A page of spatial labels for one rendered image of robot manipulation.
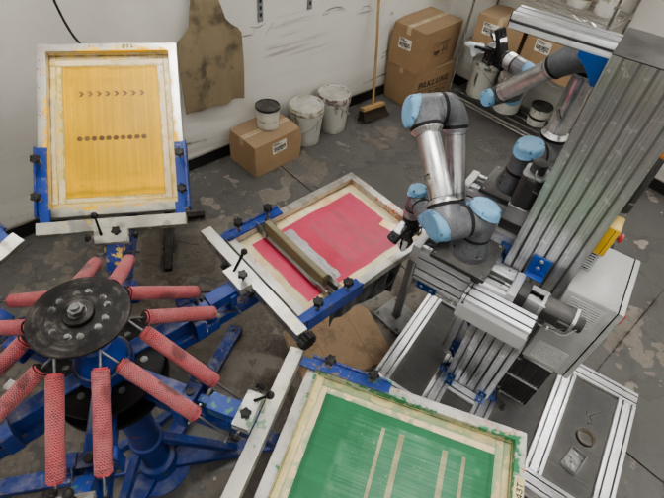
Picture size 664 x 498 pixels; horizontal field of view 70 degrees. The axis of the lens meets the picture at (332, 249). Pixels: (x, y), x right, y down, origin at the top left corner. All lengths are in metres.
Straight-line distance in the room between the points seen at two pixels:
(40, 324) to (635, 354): 3.32
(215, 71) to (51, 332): 2.65
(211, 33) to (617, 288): 2.96
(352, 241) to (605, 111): 1.15
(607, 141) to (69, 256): 3.23
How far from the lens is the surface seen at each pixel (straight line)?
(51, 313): 1.66
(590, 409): 3.02
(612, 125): 1.65
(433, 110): 1.75
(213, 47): 3.77
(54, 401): 1.60
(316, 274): 1.94
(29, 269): 3.74
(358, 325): 3.06
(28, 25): 3.34
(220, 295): 1.90
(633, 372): 3.61
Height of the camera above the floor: 2.54
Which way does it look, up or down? 47 degrees down
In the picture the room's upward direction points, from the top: 7 degrees clockwise
